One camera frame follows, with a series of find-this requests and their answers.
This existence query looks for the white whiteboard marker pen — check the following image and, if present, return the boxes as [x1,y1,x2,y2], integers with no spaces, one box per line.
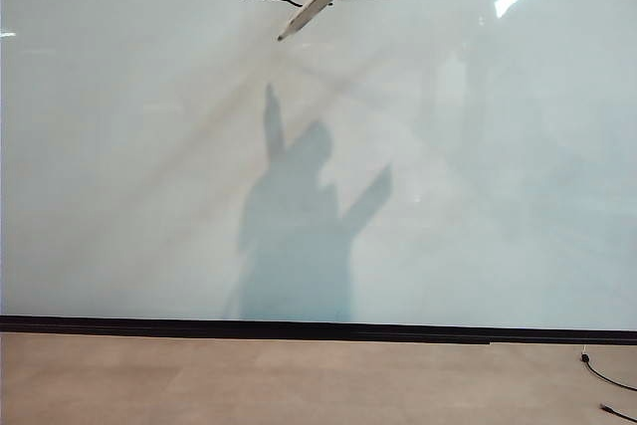
[277,0,345,43]

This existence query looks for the white whiteboard with black frame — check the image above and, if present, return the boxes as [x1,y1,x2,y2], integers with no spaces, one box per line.
[0,0,637,346]

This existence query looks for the black table edge rail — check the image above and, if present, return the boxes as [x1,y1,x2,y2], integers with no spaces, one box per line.
[0,328,493,346]

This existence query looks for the black cable with plug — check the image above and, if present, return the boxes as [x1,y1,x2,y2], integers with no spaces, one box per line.
[578,344,637,392]

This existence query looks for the thin black cable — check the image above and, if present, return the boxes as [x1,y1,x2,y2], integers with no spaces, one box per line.
[599,402,637,424]

